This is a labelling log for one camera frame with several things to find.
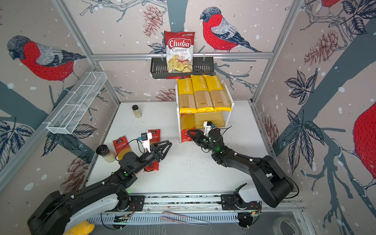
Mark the large spice jar black lid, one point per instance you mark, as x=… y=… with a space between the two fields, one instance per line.
x=106 y=153

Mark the white frame wooden shelf rack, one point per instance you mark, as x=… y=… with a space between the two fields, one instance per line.
x=219 y=119

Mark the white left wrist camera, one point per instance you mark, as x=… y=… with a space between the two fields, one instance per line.
x=145 y=139

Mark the metal base rail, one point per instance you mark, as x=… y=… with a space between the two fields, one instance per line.
x=211 y=207

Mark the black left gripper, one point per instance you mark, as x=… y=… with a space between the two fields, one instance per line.
x=157 y=155

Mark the Chuba cassava chips bag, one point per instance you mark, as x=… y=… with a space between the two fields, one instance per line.
x=179 y=51

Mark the white tape roll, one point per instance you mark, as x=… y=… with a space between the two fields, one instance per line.
x=285 y=226

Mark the yellow plush toy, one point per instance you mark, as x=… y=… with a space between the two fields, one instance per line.
x=83 y=228

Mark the small spice jar black lid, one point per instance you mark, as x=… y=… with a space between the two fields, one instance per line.
x=136 y=110

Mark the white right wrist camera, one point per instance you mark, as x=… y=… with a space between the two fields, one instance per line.
x=208 y=126

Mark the white wire mesh basket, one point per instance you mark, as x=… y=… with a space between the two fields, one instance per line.
x=79 y=100

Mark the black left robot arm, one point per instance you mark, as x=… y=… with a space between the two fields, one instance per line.
x=58 y=212

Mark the yellow spaghetti bag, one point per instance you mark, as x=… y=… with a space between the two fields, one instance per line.
x=218 y=95
x=186 y=97
x=201 y=94

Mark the red pasta bag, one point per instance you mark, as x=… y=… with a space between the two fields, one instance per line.
x=187 y=122
x=122 y=147
x=155 y=138

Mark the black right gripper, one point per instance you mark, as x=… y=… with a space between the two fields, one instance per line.
x=199 y=133

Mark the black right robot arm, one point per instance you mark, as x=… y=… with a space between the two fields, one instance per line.
x=270 y=181

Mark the black hanging wire basket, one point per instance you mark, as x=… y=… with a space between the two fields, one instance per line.
x=162 y=68

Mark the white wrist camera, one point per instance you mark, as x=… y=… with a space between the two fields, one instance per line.
x=208 y=126
x=145 y=139

